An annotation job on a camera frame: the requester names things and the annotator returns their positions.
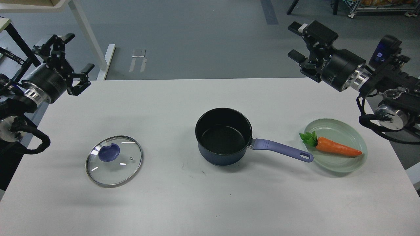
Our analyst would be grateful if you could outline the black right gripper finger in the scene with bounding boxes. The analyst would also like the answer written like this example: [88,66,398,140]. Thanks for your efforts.
[288,20,338,58]
[288,49,325,83]

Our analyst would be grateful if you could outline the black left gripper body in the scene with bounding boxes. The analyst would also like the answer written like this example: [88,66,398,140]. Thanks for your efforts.
[22,63,74,104]

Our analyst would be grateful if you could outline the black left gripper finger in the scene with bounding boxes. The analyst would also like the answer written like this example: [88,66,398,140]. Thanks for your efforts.
[32,33,75,68]
[67,63,95,96]

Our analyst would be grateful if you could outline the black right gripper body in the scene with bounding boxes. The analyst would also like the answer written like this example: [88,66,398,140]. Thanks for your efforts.
[321,49,366,92]

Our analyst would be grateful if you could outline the glass lid with blue knob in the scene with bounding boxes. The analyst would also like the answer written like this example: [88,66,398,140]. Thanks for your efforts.
[85,135,144,187]

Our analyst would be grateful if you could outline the blue saucepan with handle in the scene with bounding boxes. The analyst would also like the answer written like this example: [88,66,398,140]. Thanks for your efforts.
[195,108,314,166]

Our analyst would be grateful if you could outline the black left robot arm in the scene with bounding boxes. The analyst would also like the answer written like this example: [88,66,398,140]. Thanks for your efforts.
[0,33,94,191]

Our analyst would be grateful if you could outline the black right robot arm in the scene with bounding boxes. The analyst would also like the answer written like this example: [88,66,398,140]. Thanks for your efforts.
[288,21,420,145]

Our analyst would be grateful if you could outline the black metal rack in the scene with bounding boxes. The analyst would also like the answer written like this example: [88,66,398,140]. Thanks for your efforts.
[1,18,52,95]

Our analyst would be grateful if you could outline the black furniture leg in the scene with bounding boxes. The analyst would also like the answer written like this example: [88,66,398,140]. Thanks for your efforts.
[286,0,299,15]

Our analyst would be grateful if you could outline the pale green plate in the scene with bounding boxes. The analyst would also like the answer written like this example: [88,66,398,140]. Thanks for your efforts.
[299,118,368,173]

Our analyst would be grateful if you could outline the orange toy carrot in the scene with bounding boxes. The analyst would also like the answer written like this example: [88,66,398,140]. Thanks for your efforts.
[299,131,363,157]

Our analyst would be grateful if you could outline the wheeled cart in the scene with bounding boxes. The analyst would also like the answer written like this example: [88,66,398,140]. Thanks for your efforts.
[348,0,419,18]

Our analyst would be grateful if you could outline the white table leg frame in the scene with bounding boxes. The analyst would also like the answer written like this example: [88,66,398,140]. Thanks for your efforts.
[0,0,116,81]

